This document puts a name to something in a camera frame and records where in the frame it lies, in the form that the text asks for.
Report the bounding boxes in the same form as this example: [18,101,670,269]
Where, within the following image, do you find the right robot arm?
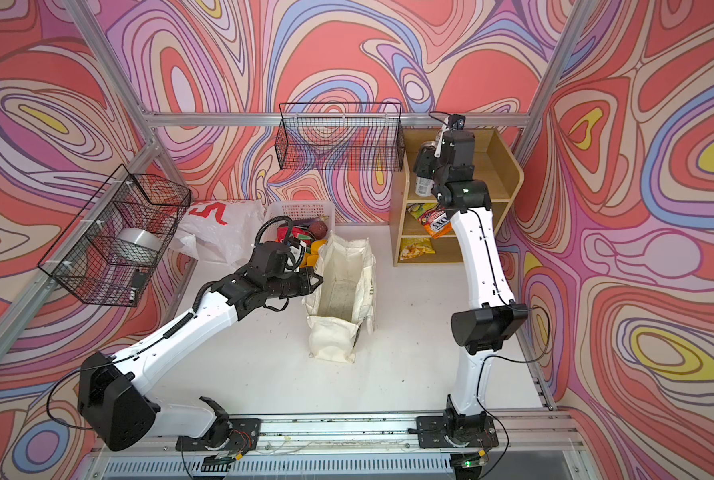
[412,129,529,450]

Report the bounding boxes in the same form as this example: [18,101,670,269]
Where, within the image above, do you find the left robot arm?
[77,241,324,451]

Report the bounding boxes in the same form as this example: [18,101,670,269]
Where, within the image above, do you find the yellow corn chips bag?
[399,237,436,262]

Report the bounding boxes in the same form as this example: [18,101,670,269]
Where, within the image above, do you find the wooden shelf unit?
[389,128,524,266]

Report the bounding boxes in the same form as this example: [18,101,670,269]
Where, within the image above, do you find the cream canvas tote bag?
[304,234,376,363]

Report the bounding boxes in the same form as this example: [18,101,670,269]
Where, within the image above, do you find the black wire basket left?
[38,165,192,308]

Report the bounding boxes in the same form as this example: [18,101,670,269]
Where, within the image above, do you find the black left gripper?
[263,266,326,302]

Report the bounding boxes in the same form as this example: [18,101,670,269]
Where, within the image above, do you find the black wire basket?
[38,165,192,308]
[274,101,405,172]

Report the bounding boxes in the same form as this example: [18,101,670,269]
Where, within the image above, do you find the white plastic perforated basket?
[265,200,335,266]

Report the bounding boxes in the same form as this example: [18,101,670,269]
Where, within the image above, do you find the silver drink can front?
[413,141,439,198]

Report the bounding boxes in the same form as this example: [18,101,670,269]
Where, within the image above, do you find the white plastic grocery bag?
[169,200,265,270]

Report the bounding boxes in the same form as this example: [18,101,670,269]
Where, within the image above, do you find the green snack bag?
[406,203,438,220]

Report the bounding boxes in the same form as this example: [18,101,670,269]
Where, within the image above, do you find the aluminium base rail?
[78,410,600,479]

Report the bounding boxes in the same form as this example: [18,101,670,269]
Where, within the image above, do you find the black wire basket back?
[274,101,405,172]

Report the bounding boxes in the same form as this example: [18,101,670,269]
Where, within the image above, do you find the dark red toy fruit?
[308,220,329,240]

